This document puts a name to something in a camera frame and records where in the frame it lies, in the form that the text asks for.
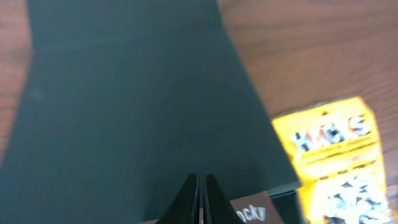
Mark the brown chocolate stick box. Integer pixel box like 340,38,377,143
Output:
138,190,284,224

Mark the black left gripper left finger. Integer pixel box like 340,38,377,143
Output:
155,174,199,224

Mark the yellow Hacks candy bag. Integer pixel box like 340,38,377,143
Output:
272,96,397,224

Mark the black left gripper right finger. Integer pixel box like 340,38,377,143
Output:
203,174,244,224

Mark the dark green open box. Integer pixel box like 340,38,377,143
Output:
1,0,303,223

